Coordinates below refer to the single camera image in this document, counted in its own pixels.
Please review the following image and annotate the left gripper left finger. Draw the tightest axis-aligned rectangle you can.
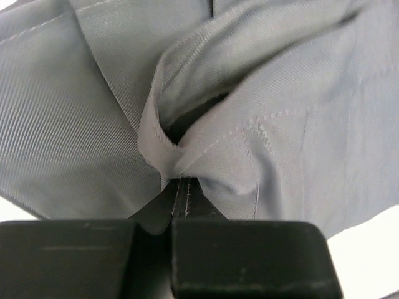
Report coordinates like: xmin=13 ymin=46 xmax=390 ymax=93
xmin=1 ymin=180 xmax=183 ymax=298

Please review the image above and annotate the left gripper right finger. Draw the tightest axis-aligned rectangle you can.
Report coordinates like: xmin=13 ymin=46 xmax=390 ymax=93
xmin=171 ymin=178 xmax=342 ymax=298

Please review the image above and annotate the grey pleated skirt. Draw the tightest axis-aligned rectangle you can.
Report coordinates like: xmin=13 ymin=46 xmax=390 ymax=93
xmin=1 ymin=1 xmax=398 ymax=237

